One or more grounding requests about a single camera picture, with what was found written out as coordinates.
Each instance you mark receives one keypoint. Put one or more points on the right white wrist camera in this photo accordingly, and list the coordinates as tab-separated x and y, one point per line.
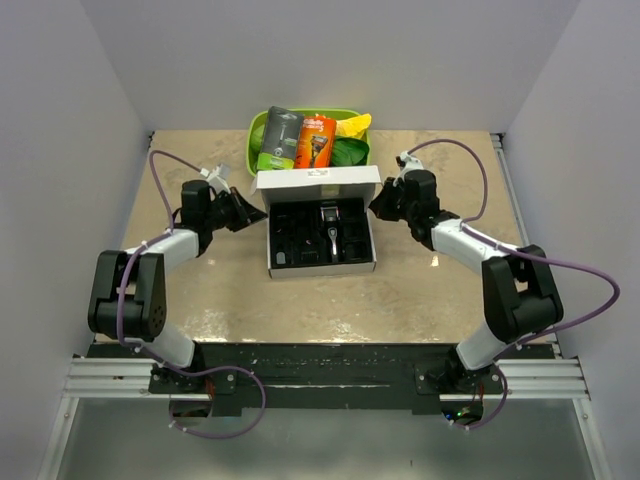
407	162

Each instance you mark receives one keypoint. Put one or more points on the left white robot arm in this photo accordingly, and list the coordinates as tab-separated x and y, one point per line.
128	301

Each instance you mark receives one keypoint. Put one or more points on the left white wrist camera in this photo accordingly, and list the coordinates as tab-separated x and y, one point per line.
217	178

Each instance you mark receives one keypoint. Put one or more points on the yellow cloth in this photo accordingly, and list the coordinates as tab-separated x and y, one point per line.
354	127

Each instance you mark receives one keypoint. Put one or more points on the grey green razor package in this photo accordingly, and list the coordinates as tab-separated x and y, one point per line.
280	139

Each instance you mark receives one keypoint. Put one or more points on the orange razor package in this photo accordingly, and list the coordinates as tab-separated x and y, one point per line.
315	143

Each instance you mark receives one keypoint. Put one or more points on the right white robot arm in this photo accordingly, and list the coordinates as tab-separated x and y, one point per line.
519	293

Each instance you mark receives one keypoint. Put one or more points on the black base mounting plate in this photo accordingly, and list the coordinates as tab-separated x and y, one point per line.
232	377

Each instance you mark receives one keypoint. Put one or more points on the green plastic basket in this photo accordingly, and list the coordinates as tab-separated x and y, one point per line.
256	129

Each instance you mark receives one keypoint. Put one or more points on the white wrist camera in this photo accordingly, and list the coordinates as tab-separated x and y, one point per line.
407	162
217	178

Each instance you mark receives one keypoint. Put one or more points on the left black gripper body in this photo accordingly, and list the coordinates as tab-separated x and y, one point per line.
217	213

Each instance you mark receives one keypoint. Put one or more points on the white clipper kit box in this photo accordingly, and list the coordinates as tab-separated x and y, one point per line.
292	199

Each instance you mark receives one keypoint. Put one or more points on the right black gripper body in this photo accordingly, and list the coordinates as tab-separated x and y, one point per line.
408	209

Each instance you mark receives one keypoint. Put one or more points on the black silver hair clipper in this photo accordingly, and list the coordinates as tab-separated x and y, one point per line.
330	217

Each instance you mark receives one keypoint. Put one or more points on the green cloth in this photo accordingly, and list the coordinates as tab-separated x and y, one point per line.
349	152

